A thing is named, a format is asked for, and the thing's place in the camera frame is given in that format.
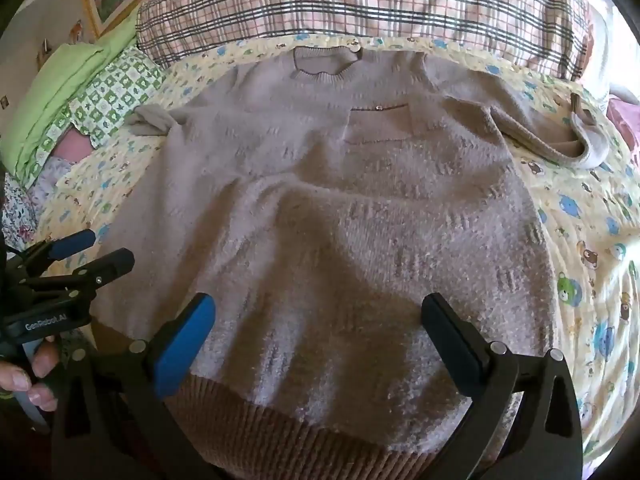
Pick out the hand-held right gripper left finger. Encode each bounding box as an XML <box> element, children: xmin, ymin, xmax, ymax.
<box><xmin>50</xmin><ymin>292</ymin><xmax>223</xmax><ymax>480</ymax></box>

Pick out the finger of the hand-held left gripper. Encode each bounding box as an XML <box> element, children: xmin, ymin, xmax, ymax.
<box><xmin>25</xmin><ymin>248</ymin><xmax>136</xmax><ymax>307</ymax></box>
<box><xmin>14</xmin><ymin>229</ymin><xmax>97</xmax><ymax>277</ymax></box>

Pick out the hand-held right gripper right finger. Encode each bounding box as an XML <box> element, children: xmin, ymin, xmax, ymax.
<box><xmin>421</xmin><ymin>293</ymin><xmax>584</xmax><ymax>480</ymax></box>

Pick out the beige knit sweater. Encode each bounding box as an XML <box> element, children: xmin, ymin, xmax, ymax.
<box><xmin>90</xmin><ymin>45</ymin><xmax>612</xmax><ymax>480</ymax></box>

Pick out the person's left hand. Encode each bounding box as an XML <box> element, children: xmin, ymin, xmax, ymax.
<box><xmin>0</xmin><ymin>337</ymin><xmax>63</xmax><ymax>408</ymax></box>

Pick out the floral cloth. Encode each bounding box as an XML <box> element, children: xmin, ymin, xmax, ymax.
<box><xmin>0</xmin><ymin>155</ymin><xmax>66</xmax><ymax>253</ymax></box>

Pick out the pink cloth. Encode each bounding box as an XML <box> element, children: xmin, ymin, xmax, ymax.
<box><xmin>52</xmin><ymin>127</ymin><xmax>94</xmax><ymax>164</ymax></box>

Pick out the green checkered pillowcase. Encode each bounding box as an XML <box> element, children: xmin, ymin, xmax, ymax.
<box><xmin>25</xmin><ymin>45</ymin><xmax>169</xmax><ymax>183</ymax></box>

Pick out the yellow bear print blanket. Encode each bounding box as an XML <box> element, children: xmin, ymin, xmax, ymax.
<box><xmin>37</xmin><ymin>32</ymin><xmax>640</xmax><ymax>466</ymax></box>

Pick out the maroon cloth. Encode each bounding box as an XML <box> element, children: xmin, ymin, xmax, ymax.
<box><xmin>605</xmin><ymin>97</ymin><xmax>640</xmax><ymax>172</ymax></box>

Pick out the pink plaid quilt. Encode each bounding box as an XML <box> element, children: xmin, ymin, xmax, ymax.
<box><xmin>135</xmin><ymin>0</ymin><xmax>597</xmax><ymax>81</ymax></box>

